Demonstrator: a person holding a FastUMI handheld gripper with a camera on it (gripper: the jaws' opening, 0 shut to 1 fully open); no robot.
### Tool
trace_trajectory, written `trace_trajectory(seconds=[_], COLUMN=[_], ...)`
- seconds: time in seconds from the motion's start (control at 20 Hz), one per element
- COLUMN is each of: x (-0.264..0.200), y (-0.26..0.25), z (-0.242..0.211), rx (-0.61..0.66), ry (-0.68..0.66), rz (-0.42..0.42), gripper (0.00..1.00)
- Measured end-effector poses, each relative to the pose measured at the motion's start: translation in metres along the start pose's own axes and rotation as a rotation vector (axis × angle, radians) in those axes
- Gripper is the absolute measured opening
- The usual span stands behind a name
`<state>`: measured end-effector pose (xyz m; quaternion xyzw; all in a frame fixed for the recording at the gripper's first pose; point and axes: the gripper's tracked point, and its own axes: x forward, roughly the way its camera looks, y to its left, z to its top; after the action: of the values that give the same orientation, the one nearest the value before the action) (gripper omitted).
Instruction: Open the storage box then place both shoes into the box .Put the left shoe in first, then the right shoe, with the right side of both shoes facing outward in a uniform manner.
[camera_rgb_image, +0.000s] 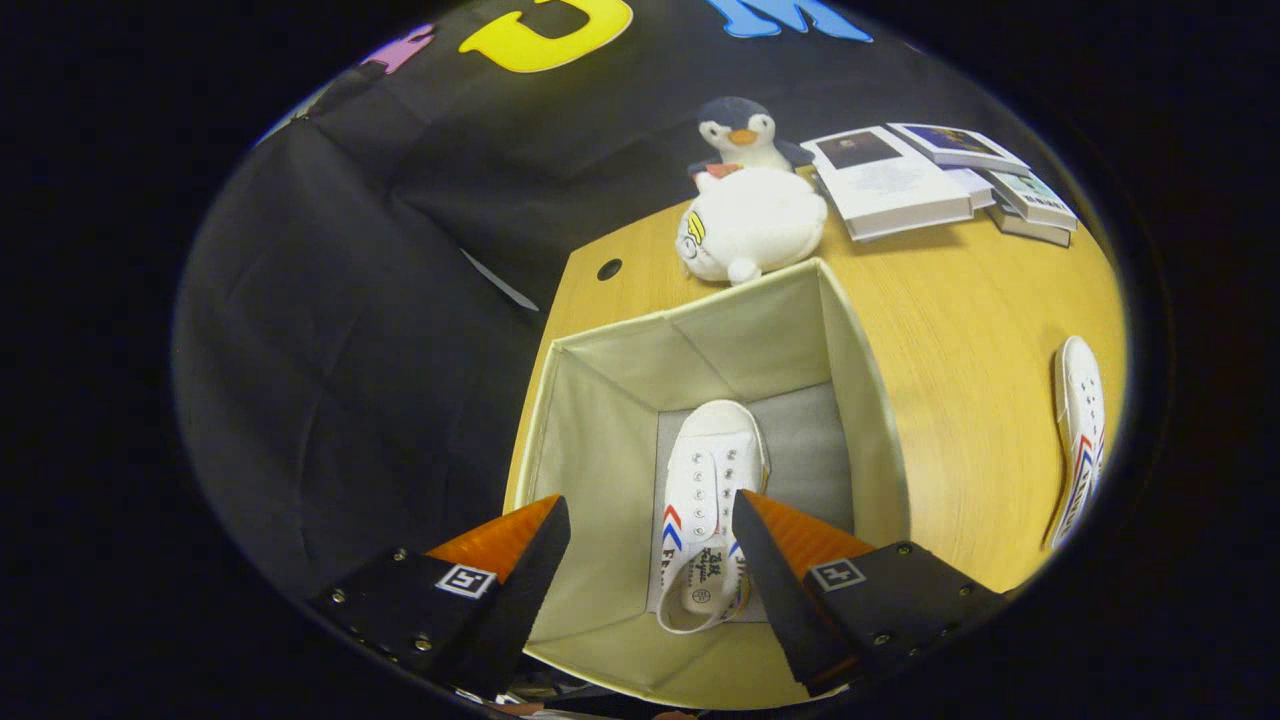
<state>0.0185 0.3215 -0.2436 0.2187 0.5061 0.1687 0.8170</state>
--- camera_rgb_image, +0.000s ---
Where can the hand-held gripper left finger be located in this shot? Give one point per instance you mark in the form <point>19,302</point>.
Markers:
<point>530,600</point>

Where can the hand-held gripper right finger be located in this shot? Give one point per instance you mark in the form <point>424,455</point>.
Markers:
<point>775,600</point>

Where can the white canvas shoe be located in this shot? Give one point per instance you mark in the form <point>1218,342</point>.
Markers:
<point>705,470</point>
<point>1080,420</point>

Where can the grey fabric storage box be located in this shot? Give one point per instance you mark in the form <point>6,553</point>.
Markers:
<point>600,450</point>

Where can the round white plush toy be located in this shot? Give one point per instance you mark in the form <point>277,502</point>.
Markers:
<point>750,225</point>

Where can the large white book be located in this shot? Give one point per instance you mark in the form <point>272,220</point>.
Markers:
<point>890,185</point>

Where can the dark grey book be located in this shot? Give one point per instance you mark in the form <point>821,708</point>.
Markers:
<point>1030,234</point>

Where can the thin white book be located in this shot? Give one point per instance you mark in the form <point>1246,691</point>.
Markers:
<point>975,185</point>

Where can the teal cover book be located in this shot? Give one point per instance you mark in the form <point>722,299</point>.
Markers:
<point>1030,195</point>

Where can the penguin plush toy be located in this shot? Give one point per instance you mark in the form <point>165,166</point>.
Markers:
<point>735,115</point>

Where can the blue cover book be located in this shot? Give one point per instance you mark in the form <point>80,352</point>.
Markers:
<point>950,142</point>

